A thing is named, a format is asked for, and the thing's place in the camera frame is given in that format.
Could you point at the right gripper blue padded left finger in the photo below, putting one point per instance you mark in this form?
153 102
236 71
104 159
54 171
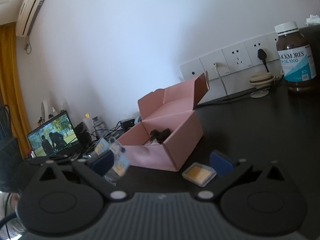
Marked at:
92 171

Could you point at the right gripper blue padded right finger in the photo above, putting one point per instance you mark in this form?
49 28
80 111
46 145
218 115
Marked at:
230 172

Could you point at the clear case with yellow pad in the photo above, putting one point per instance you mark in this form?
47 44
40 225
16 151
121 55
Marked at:
199 174

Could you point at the illustrated card packet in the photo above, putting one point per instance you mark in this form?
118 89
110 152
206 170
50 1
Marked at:
117 154

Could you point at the white bottle yellow cap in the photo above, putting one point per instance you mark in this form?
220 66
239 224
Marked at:
88 123

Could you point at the open laptop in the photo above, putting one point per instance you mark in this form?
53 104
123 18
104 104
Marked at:
54 137

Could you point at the black power adapter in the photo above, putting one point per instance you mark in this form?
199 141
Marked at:
127 123

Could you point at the black item in box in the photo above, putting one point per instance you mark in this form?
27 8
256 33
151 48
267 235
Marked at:
159 137

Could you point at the pink cardboard box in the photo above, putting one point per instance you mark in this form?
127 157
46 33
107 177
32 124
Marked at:
172 108

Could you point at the brown supplement bottle white cap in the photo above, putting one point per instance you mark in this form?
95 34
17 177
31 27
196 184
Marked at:
295 57

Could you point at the white crumpled tissue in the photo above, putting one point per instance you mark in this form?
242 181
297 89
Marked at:
313 20

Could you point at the white air conditioner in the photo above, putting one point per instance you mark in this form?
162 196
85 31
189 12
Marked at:
26 16

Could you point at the white wall socket panel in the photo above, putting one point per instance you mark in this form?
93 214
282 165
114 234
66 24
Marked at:
232 59

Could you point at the black power plug with cable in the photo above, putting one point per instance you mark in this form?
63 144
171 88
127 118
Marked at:
263 56

